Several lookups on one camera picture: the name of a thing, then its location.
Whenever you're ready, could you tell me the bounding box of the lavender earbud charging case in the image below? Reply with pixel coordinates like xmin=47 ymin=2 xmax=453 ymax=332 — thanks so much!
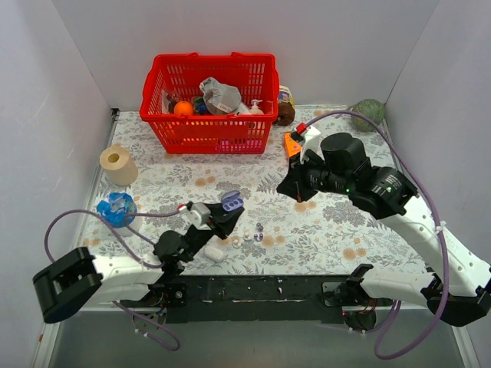
xmin=221 ymin=190 xmax=243 ymax=212

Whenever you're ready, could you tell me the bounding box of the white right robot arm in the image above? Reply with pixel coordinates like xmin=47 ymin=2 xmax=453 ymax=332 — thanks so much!
xmin=276 ymin=133 xmax=490 ymax=327

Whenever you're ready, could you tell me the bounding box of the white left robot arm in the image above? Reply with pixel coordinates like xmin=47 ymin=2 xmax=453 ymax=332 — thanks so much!
xmin=32 ymin=203 xmax=244 ymax=324

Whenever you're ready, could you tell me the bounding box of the white earbud charging case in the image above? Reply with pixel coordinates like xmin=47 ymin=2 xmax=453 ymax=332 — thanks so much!
xmin=203 ymin=245 xmax=225 ymax=263

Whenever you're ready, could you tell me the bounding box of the orange snack box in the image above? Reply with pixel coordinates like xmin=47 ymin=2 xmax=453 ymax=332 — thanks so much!
xmin=283 ymin=132 xmax=302 ymax=159

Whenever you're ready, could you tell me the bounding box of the brown jar with label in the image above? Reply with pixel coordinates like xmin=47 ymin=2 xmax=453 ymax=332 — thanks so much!
xmin=274 ymin=85 xmax=295 ymax=127

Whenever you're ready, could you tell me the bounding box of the floral patterned table mat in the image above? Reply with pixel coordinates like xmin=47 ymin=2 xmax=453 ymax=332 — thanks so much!
xmin=74 ymin=103 xmax=419 ymax=277

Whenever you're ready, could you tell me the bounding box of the blue wrapped tissue roll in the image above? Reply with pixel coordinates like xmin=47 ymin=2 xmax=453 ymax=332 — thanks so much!
xmin=96 ymin=192 xmax=143 ymax=237

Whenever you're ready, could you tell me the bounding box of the white pump bottle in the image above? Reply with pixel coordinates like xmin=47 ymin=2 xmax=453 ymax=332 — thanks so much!
xmin=249 ymin=99 xmax=264 ymax=115

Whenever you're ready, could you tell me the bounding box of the green melon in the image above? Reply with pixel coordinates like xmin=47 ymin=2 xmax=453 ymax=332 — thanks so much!
xmin=348 ymin=99 xmax=385 ymax=132

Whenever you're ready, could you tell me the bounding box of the beige paper roll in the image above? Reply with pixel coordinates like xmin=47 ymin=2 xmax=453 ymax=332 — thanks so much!
xmin=99 ymin=145 xmax=139 ymax=186

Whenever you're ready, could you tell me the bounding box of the dark green toy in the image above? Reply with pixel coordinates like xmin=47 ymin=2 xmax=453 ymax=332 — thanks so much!
xmin=191 ymin=96 xmax=210 ymax=116

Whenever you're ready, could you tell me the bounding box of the red plastic shopping basket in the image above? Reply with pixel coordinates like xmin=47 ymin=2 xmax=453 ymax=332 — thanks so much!
xmin=140 ymin=52 xmax=279 ymax=154

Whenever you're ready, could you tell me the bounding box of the orange fruit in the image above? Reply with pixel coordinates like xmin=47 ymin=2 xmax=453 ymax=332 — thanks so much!
xmin=173 ymin=100 xmax=194 ymax=116

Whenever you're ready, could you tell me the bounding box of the grey crumpled bag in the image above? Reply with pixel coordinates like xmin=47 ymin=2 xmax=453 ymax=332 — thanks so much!
xmin=199 ymin=77 xmax=242 ymax=115

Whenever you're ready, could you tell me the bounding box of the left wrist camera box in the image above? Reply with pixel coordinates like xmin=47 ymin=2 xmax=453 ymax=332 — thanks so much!
xmin=177 ymin=202 xmax=211 ymax=230

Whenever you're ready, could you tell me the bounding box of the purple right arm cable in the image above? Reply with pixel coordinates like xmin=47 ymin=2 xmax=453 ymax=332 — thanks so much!
xmin=306 ymin=110 xmax=450 ymax=360

